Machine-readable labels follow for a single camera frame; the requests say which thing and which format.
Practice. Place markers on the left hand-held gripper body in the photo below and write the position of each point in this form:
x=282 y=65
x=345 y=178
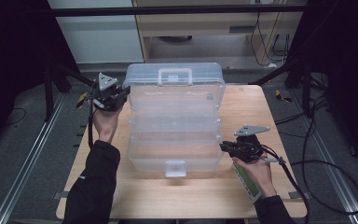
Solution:
x=105 y=96

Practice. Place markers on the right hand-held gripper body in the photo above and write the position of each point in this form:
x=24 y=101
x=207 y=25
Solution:
x=248 y=149

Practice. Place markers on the green and white carton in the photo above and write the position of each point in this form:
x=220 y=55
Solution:
x=247 y=183

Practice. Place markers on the clear plastic storage box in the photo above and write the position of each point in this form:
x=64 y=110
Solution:
x=174 y=124

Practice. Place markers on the person's left hand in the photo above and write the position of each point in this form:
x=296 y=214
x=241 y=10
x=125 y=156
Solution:
x=105 y=124

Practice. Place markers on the person's right hand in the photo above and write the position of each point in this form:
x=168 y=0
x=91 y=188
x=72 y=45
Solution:
x=261 y=175

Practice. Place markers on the yellow black floor tape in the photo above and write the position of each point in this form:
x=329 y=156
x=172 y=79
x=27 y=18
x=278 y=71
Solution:
x=81 y=100

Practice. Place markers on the white cabinet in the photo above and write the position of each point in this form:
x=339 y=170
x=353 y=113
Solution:
x=99 y=40

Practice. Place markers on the black metal stand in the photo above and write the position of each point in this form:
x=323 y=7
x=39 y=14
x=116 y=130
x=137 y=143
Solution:
x=48 y=93
x=306 y=93

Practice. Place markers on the black crossbar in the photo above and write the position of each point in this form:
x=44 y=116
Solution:
x=167 y=11

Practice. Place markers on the wooden desk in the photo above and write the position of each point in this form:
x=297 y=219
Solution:
x=199 y=26

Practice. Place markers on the dark curtain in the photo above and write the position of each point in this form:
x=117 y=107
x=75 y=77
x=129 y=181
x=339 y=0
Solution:
x=12 y=46
x=348 y=46

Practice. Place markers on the grey table bracket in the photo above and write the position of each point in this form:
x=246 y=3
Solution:
x=298 y=195
x=60 y=195

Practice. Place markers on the aluminium floor rail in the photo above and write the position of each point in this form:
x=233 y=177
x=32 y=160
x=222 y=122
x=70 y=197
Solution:
x=28 y=165
x=320 y=143

